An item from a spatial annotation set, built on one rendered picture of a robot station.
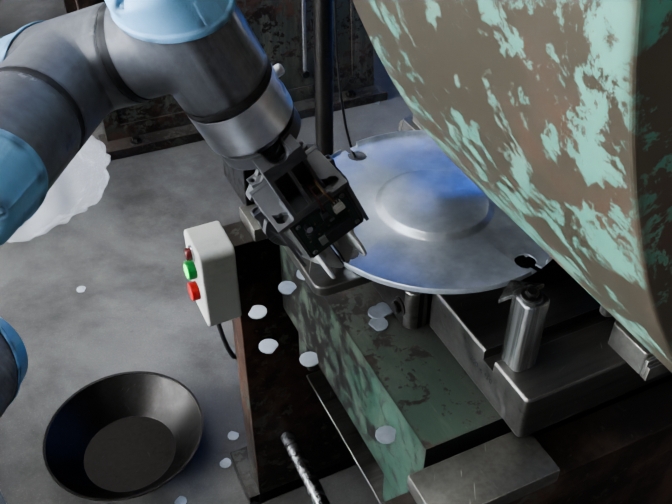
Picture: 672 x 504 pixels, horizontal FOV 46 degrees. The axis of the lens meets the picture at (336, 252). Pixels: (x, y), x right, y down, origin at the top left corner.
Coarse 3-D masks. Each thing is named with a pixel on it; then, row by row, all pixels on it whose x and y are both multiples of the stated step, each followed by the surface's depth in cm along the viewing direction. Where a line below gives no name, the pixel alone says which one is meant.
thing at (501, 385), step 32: (544, 288) 88; (576, 288) 88; (448, 320) 87; (480, 320) 84; (576, 320) 86; (608, 320) 84; (480, 352) 82; (544, 352) 81; (576, 352) 81; (608, 352) 81; (480, 384) 84; (512, 384) 78; (544, 384) 78; (576, 384) 78; (608, 384) 81; (640, 384) 85; (512, 416) 80; (544, 416) 79
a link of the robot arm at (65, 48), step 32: (32, 32) 57; (64, 32) 55; (96, 32) 54; (0, 64) 53; (32, 64) 52; (64, 64) 53; (96, 64) 55; (96, 96) 55; (128, 96) 57; (96, 128) 57
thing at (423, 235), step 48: (384, 144) 97; (432, 144) 97; (384, 192) 88; (432, 192) 88; (480, 192) 88; (384, 240) 83; (432, 240) 82; (480, 240) 83; (528, 240) 83; (432, 288) 76; (480, 288) 76
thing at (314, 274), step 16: (352, 256) 81; (304, 272) 79; (320, 272) 79; (336, 272) 79; (352, 272) 79; (320, 288) 77; (336, 288) 78; (384, 288) 93; (400, 304) 90; (416, 304) 88; (400, 320) 92; (416, 320) 90
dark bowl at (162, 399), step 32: (96, 384) 160; (128, 384) 162; (160, 384) 162; (64, 416) 155; (96, 416) 160; (128, 416) 162; (160, 416) 161; (192, 416) 156; (64, 448) 152; (96, 448) 156; (128, 448) 156; (160, 448) 156; (192, 448) 150; (64, 480) 145; (96, 480) 151; (128, 480) 151; (160, 480) 148
